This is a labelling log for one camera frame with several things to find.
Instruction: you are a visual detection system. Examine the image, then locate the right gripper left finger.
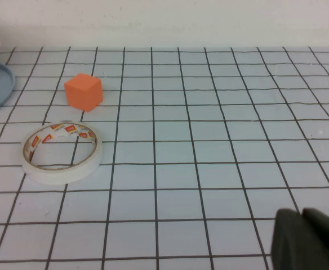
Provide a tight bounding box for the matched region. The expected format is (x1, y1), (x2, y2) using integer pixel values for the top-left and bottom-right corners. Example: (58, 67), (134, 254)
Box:
(271, 208), (329, 270)

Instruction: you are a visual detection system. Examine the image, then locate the white tape roll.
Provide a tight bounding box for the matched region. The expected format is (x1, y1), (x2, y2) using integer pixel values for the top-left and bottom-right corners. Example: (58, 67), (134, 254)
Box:
(21, 120), (103, 185)

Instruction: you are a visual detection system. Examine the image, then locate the orange cube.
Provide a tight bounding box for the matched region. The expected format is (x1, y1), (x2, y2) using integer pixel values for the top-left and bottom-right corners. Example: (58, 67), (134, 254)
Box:
(64, 73), (104, 113)

